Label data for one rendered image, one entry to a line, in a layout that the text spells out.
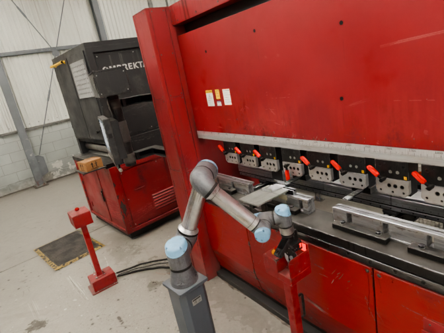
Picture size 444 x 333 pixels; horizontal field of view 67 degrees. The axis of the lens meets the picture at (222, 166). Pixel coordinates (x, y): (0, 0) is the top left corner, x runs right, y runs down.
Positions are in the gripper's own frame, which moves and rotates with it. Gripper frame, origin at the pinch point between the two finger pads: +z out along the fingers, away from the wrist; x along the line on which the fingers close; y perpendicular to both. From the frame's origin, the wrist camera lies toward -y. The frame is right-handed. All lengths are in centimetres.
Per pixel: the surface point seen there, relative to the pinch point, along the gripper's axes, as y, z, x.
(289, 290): -2.5, 16.6, 3.7
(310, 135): 35, -61, 3
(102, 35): 202, -214, 737
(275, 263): -6.2, -3.2, 5.0
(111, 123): -24, -85, 140
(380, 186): 32, -40, -36
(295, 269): -1.9, -0.9, -4.8
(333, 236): 19.8, -12.6, -14.7
